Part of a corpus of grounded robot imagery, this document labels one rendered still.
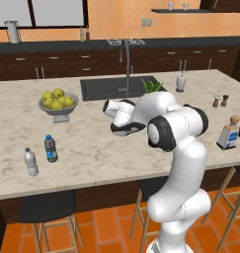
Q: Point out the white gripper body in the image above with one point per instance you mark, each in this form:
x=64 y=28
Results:
x=120 y=130

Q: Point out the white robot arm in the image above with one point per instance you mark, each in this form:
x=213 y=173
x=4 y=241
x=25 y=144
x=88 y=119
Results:
x=187 y=164

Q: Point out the dark sink basin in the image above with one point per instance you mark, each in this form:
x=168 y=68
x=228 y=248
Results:
x=101 y=87

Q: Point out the green potted plant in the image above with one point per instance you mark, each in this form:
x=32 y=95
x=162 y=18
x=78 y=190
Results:
x=151 y=86

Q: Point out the yellow-green apple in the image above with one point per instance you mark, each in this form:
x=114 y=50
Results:
x=61 y=100
x=48 y=103
x=47 y=96
x=58 y=93
x=69 y=101
x=57 y=105

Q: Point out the grey fruit bowl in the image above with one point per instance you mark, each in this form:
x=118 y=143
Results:
x=59 y=112

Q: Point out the black-seated wooden stool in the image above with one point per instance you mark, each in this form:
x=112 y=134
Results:
x=47 y=206
x=235 y=197
x=147 y=187

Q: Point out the grey sink tap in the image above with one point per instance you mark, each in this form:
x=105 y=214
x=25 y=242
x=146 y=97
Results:
x=127 y=66

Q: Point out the dark wooden kitchen island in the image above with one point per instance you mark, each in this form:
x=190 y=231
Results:
x=105 y=197

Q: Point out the dark blue-capped plastic bottle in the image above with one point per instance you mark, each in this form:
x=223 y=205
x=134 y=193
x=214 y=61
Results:
x=51 y=150

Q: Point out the white soap dispenser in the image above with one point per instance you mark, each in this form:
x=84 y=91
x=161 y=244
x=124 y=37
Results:
x=181 y=82

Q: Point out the dark wooden cupboard run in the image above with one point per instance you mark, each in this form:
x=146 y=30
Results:
x=68 y=64

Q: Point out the patterned tray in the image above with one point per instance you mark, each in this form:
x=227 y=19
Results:
x=138 y=42

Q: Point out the clear plastic bottle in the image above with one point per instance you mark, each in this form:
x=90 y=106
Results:
x=31 y=163

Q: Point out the white-topped salt shaker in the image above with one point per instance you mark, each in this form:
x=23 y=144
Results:
x=216 y=102

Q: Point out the dark condiment bottle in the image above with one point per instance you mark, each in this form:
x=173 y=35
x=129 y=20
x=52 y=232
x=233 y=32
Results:
x=87 y=34

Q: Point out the pale condiment bottle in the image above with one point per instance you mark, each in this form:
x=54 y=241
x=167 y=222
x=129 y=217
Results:
x=81 y=34

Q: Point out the dark-topped pepper shaker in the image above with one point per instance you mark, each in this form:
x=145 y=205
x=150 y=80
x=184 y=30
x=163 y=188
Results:
x=224 y=101

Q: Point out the square cork-stoppered glass bottle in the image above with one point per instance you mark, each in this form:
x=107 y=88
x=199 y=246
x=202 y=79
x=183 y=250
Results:
x=229 y=135

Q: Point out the white cup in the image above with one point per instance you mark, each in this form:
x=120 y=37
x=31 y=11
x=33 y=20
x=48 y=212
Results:
x=185 y=5
x=170 y=5

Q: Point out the window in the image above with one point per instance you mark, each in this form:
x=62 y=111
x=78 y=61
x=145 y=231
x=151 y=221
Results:
x=55 y=11

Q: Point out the grey paper towel roll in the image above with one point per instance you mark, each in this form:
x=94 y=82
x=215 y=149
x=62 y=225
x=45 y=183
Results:
x=13 y=32

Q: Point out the wall power outlet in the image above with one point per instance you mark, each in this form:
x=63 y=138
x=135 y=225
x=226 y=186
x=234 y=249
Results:
x=146 y=22

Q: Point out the dark wall shelf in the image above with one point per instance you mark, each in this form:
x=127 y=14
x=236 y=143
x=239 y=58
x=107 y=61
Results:
x=180 y=11

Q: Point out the dark wall cupboard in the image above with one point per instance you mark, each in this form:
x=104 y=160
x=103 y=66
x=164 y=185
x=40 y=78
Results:
x=223 y=5

